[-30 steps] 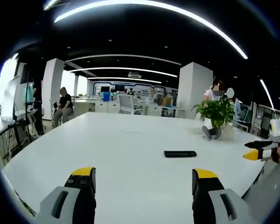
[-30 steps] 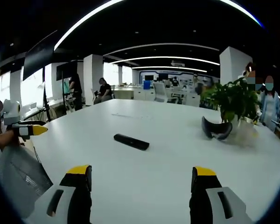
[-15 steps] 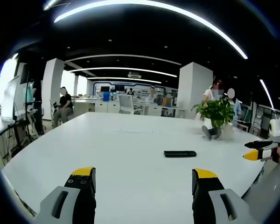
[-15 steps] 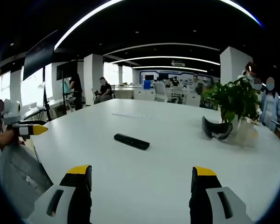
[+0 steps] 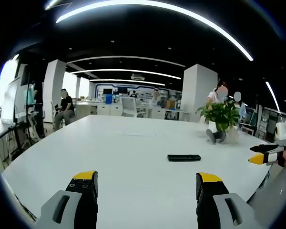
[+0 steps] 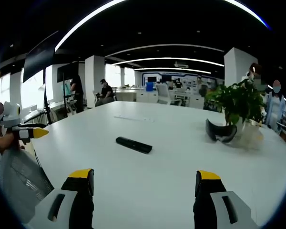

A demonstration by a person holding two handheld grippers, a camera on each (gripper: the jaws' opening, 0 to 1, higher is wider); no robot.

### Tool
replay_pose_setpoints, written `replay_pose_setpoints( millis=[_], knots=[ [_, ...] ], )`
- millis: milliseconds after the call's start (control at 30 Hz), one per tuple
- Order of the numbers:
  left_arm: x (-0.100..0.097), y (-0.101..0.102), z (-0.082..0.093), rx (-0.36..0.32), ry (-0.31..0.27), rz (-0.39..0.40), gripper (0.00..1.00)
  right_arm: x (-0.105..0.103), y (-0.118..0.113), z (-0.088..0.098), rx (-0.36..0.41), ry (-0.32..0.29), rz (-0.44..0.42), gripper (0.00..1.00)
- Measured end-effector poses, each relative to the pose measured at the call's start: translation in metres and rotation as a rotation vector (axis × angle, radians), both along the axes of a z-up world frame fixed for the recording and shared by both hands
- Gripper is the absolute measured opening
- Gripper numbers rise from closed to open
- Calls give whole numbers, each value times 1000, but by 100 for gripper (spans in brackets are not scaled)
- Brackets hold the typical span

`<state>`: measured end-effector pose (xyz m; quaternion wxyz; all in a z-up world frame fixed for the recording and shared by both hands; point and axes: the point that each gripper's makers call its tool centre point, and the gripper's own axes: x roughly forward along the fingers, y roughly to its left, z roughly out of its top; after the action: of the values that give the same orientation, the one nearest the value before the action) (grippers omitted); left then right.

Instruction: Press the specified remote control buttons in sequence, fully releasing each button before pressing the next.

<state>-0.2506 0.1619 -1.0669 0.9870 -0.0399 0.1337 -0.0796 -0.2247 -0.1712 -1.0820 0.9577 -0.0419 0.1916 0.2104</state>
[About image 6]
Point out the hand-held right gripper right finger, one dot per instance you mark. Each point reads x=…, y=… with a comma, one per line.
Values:
x=219, y=210

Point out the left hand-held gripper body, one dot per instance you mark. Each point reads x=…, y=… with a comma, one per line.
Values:
x=11, y=117

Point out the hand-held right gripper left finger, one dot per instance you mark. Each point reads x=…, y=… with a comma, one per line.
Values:
x=62, y=210

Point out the black remote control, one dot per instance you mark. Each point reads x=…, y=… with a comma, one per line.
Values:
x=134, y=145

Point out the black tripod stand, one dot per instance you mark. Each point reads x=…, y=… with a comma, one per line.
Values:
x=47, y=105

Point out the grey mesh office chair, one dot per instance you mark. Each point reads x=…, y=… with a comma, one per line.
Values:
x=21, y=174

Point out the large black hanging screen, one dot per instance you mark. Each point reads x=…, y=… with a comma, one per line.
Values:
x=39, y=62

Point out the small black hanging screen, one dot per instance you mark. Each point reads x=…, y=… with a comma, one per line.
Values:
x=68, y=71

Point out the black headset goggles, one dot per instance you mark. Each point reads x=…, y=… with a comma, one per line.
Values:
x=215, y=133

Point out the white plant pot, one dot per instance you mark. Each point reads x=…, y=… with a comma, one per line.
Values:
x=249, y=133

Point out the white background desk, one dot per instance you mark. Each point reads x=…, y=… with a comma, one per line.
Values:
x=128, y=94

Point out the green potted plant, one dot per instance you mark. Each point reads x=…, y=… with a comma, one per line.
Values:
x=238, y=100

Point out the blue box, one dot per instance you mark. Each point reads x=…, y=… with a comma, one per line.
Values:
x=150, y=86

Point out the white office chair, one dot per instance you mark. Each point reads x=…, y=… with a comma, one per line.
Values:
x=164, y=94

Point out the ceiling air conditioner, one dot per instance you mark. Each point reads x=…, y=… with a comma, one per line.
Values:
x=181, y=64

